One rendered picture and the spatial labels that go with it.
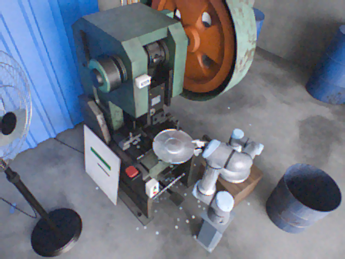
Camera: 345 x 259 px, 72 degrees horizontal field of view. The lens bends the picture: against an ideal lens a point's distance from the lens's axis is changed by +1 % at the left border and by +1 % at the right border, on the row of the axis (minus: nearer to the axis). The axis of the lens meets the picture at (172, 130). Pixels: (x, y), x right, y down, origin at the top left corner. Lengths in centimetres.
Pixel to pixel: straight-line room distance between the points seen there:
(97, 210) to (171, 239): 69
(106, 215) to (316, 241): 181
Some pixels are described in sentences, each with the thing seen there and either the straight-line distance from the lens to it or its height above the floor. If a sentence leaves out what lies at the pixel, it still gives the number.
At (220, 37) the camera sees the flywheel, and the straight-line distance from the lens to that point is 148.
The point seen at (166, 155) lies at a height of 78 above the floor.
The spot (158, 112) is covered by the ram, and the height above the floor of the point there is 98.
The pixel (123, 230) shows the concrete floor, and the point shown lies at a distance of 218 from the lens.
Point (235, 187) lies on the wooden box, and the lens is 203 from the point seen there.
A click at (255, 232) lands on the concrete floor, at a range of 232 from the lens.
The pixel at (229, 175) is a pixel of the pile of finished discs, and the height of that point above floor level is 38.
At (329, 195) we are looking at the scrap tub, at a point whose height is 36.
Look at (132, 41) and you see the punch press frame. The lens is 121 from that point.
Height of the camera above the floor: 203
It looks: 47 degrees down
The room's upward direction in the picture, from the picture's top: 5 degrees clockwise
